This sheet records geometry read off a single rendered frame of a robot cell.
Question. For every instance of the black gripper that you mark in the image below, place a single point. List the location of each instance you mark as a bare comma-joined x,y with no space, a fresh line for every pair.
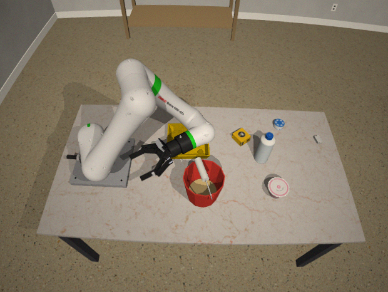
173,150

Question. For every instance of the grey cylinder with blue top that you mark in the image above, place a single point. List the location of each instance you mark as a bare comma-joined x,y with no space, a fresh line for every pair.
278,124

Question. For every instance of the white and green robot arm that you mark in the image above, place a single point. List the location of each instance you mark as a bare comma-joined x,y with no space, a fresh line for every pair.
141,90

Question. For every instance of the grey bottle with blue cap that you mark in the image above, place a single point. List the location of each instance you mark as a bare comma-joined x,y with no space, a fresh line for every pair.
265,146

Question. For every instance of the red pail with wire handle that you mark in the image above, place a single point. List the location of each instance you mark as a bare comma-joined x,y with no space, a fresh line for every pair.
203,177

